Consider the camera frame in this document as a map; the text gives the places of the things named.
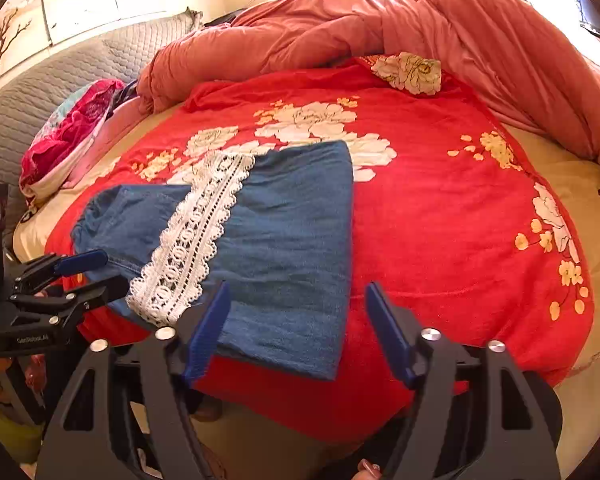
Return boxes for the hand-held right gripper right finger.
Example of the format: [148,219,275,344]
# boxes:
[365,281,533,480]

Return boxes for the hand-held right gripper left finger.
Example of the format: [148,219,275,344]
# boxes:
[35,280,232,480]

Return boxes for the blue denim pants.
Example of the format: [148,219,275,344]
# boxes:
[71,140,356,381]

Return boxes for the red floral blanket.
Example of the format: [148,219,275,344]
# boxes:
[45,52,595,443]

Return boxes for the pink floral pillow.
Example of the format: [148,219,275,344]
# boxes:
[20,79,126,208]

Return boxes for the grey quilted headboard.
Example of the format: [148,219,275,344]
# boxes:
[0,9,204,246]

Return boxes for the pink quilt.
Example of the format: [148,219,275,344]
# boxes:
[137,0,600,177]

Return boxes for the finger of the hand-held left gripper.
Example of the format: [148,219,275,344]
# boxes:
[10,249,109,295]
[10,274,131,329]

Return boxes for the plain pink pillow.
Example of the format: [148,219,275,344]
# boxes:
[72,97,148,186]

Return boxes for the dark cloth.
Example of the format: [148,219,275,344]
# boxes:
[204,9,251,28]

